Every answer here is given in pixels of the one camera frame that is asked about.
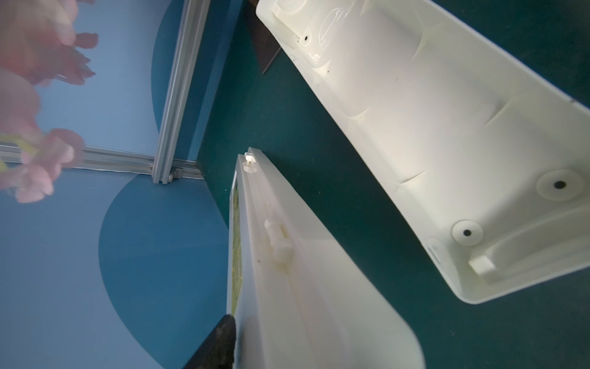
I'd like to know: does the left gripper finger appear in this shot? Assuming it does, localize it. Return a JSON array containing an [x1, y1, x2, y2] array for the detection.
[[183, 315, 237, 369]]

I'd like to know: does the dispenser lid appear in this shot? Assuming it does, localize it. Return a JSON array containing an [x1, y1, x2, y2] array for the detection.
[[227, 148, 426, 368]]

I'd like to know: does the dispenser base tray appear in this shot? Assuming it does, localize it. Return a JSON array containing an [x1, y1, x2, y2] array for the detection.
[[256, 1, 589, 304]]

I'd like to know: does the pink cherry blossom tree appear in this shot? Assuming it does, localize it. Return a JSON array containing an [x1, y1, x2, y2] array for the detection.
[[1, 1, 98, 204]]

